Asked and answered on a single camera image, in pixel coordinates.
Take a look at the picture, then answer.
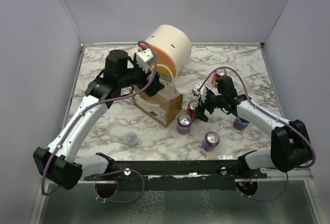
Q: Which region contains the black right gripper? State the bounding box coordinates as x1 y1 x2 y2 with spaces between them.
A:
193 90 225 122

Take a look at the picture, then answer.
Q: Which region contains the red soda can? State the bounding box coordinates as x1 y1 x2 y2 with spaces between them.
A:
211 69 227 88
187 100 199 118

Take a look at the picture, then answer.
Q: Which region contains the purple soda can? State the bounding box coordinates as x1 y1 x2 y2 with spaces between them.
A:
177 114 192 135
233 117 250 131
202 132 220 152

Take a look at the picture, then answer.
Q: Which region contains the brown canvas bag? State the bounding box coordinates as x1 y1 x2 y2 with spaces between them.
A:
133 76 183 127

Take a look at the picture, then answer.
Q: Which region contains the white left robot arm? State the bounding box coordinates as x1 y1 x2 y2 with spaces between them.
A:
33 49 164 190

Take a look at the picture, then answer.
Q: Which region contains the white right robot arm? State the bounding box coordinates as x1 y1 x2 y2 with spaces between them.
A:
192 76 315 178

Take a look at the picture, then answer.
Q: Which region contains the purple soda can front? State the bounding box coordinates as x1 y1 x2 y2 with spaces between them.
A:
202 132 220 152

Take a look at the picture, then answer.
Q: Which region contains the cream cylindrical drawer cabinet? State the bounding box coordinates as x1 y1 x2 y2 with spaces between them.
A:
146 24 192 77

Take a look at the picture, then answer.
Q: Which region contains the small clear plastic cup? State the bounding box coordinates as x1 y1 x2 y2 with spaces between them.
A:
124 132 138 147

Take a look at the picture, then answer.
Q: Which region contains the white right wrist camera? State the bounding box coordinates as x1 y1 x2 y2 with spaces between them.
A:
192 82 206 97

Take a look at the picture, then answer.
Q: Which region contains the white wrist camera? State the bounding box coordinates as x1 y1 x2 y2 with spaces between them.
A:
135 49 155 73
192 82 206 97

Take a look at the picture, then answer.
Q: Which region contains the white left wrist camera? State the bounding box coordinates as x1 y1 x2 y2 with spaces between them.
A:
135 49 155 73

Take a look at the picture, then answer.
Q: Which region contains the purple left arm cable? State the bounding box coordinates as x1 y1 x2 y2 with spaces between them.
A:
40 40 162 204

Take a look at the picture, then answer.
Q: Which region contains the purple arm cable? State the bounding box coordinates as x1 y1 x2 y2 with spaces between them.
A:
197 66 317 203
40 40 162 204

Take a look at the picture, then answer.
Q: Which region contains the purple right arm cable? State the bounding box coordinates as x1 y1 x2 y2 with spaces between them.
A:
197 66 317 203

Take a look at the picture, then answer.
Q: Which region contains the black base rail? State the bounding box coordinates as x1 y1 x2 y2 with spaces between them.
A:
84 158 267 191

